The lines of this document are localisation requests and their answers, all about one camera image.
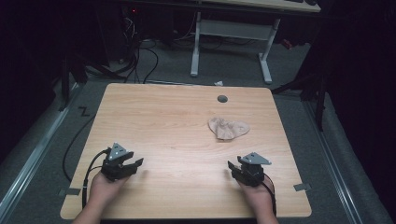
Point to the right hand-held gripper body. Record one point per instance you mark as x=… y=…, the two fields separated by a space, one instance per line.
x=252 y=169

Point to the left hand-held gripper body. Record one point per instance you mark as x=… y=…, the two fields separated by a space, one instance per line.
x=115 y=166

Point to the person's left hand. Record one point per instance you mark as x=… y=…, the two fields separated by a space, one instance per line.
x=104 y=191

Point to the person's right hand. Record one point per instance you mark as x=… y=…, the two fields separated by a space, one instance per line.
x=257 y=197

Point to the crumpled beige cloth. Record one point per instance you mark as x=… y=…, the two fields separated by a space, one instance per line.
x=228 y=128

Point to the dark round table grommet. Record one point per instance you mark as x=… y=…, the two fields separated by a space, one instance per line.
x=222 y=99

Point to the crumpled white paper scrap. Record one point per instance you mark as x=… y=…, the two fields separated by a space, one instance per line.
x=219 y=83

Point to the black metal stand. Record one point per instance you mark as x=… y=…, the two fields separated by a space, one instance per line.
x=314 y=90
x=66 y=84

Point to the small red object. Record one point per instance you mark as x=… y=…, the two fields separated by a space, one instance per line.
x=287 y=44

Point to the white-legged desk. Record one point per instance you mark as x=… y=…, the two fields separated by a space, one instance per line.
x=232 y=29

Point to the metal floor rail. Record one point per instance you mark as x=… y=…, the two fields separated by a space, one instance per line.
x=334 y=168
x=34 y=155

